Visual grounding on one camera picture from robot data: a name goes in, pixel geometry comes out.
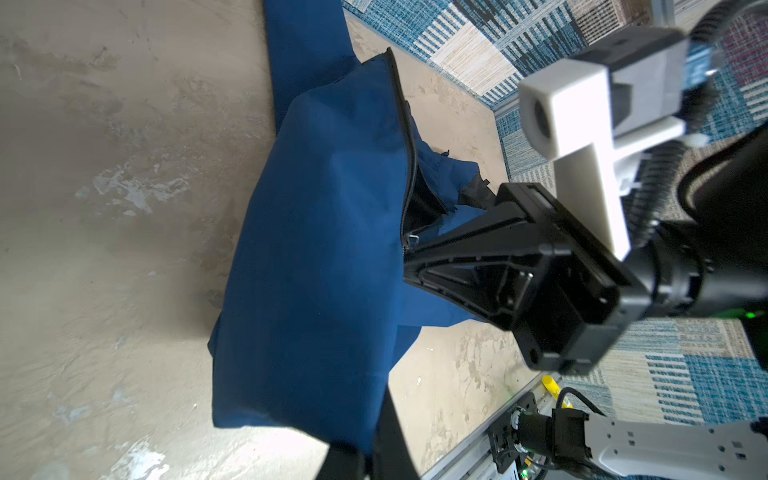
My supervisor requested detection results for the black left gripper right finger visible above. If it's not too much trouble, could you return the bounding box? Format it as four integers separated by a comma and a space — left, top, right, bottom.
371, 389, 420, 480

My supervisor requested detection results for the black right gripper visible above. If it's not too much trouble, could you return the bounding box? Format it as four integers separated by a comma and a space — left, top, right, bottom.
402, 183, 651, 375

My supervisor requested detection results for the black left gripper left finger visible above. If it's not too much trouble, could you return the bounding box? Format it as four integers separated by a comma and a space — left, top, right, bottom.
315, 443, 366, 480

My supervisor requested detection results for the blue zip jacket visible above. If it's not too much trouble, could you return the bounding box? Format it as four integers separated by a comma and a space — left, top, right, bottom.
208, 1, 480, 454

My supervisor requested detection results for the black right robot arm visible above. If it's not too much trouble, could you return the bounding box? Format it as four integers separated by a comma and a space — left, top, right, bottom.
404, 1, 767, 375

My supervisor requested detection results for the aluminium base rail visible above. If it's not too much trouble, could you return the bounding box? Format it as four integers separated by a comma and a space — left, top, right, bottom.
421, 372, 560, 479

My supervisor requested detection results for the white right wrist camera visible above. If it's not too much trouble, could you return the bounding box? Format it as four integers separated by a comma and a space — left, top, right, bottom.
518, 26, 713, 259

